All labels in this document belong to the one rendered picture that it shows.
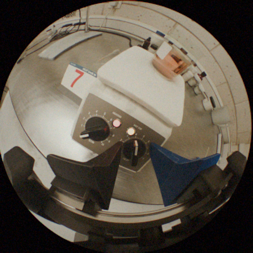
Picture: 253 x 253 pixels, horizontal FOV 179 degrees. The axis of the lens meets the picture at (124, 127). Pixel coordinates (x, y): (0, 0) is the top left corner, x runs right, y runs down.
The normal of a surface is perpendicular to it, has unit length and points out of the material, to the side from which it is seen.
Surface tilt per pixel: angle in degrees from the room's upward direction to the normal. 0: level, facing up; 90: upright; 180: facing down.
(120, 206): 0
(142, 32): 90
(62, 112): 0
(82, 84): 40
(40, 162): 0
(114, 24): 90
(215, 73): 90
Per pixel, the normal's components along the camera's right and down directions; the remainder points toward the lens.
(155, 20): -0.47, 0.84
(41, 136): 0.25, -0.15
